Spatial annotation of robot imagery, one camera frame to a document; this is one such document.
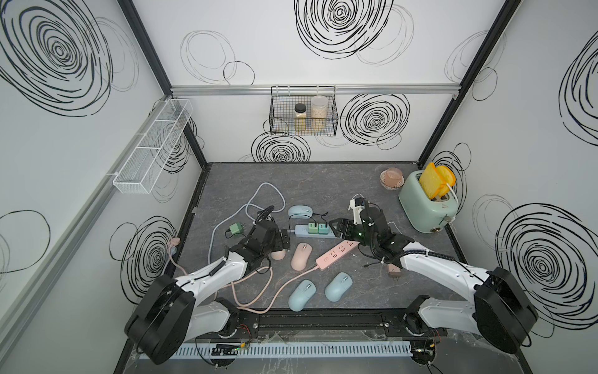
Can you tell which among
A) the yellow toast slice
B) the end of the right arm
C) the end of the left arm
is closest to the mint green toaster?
the yellow toast slice

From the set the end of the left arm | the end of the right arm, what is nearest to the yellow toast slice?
the end of the right arm

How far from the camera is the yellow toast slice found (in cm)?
86

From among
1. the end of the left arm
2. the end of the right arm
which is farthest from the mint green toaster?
the end of the left arm
